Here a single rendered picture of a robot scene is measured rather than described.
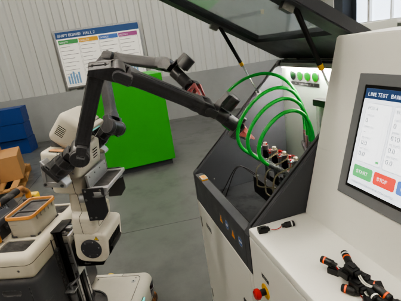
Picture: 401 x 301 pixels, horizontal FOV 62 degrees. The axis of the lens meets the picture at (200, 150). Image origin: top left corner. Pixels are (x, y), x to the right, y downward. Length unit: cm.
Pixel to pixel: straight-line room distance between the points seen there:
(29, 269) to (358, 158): 142
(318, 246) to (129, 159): 391
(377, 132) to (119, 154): 403
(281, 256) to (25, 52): 756
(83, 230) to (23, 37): 673
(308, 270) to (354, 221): 20
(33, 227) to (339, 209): 138
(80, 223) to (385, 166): 130
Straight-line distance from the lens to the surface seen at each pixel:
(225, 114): 139
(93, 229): 171
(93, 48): 781
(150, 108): 465
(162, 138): 475
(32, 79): 816
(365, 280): 94
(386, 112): 98
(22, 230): 188
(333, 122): 113
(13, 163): 531
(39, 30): 812
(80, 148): 137
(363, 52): 107
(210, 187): 157
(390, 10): 705
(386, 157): 97
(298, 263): 101
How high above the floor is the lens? 158
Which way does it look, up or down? 17 degrees down
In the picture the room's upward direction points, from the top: 8 degrees counter-clockwise
